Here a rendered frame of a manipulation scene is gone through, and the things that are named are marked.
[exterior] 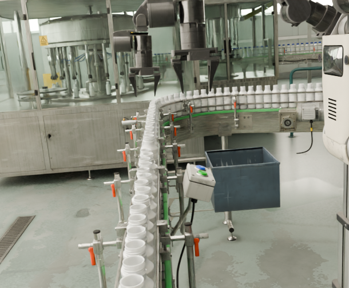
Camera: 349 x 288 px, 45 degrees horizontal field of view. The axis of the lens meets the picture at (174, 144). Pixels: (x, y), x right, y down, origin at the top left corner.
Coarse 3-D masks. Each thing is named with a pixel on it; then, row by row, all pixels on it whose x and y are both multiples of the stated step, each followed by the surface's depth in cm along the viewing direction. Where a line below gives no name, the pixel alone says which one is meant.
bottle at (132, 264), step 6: (126, 258) 70; (132, 258) 70; (138, 258) 70; (126, 264) 70; (132, 264) 71; (138, 264) 71; (144, 264) 69; (126, 270) 68; (132, 270) 67; (138, 270) 67; (144, 270) 69; (144, 276) 68; (150, 282) 69
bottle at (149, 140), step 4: (144, 136) 147; (148, 136) 150; (152, 136) 147; (144, 140) 148; (148, 140) 147; (152, 140) 147; (144, 144) 148; (148, 144) 147; (152, 144) 147; (144, 148) 147; (148, 148) 147; (152, 148) 147; (156, 148) 148; (152, 152) 147; (156, 152) 148; (156, 156) 148; (156, 160) 148; (156, 164) 149
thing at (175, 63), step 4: (180, 56) 97; (184, 56) 98; (172, 60) 95; (176, 60) 96; (180, 60) 98; (184, 60) 98; (172, 64) 94; (176, 64) 94; (180, 64) 94; (176, 68) 94; (180, 68) 94; (176, 72) 95; (180, 72) 95; (180, 76) 95; (180, 80) 96; (180, 84) 96
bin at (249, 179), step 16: (208, 160) 204; (224, 160) 223; (240, 160) 223; (256, 160) 223; (272, 160) 203; (224, 176) 193; (240, 176) 193; (256, 176) 193; (272, 176) 194; (224, 192) 195; (240, 192) 195; (256, 192) 195; (272, 192) 195; (224, 208) 196; (240, 208) 197; (256, 208) 197
